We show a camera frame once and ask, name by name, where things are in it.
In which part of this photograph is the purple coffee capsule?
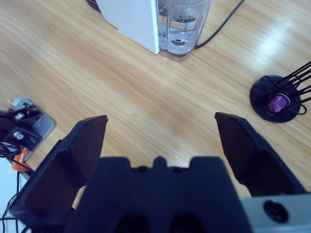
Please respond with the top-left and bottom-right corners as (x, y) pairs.
(267, 93), (290, 113)

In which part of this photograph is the white capsule coffee machine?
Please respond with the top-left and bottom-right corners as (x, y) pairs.
(86, 0), (161, 55)

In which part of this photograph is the black coffee machine power cable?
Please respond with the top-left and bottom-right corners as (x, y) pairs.
(195, 0), (246, 49)

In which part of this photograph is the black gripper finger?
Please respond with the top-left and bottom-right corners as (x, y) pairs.
(214, 112), (308, 197)
(8, 115), (108, 227)

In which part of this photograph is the black wire capsule holder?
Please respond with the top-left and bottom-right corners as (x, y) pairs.
(249, 60), (311, 124)

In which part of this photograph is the black mount cable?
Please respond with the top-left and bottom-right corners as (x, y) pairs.
(0, 167), (36, 233)

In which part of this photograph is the black camera post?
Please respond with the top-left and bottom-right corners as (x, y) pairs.
(0, 101), (44, 156)

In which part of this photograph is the clear water tank dark lid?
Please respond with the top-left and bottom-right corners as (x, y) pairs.
(156, 0), (211, 61)

